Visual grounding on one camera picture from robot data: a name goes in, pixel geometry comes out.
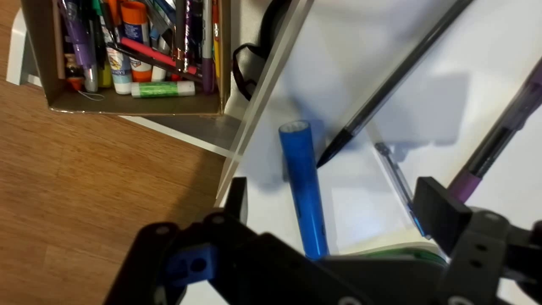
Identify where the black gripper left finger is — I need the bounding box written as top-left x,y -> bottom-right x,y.
104,174 -> 268,305

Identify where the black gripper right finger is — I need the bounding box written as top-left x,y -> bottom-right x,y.
412,174 -> 542,305

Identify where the blue marker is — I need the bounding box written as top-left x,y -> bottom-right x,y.
276,118 -> 332,262

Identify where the red marker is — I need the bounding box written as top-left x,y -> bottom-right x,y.
117,35 -> 204,78

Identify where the purple marker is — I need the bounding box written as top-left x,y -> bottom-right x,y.
58,0 -> 102,93

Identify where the cardboard box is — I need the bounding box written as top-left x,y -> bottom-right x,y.
21,0 -> 234,118

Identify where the short grey pen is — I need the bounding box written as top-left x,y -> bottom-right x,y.
373,139 -> 432,239

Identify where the white open drawer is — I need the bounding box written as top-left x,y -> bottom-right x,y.
5,0 -> 295,161

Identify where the purple pen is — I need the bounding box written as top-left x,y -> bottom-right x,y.
447,56 -> 542,205

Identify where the long black pen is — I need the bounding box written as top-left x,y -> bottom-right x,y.
315,0 -> 476,169

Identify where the green glue stick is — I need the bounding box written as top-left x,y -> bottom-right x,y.
129,79 -> 198,100

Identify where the orange capped glue stick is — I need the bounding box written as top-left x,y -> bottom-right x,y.
117,0 -> 154,85

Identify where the black looped cable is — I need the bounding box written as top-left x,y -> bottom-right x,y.
231,0 -> 297,103

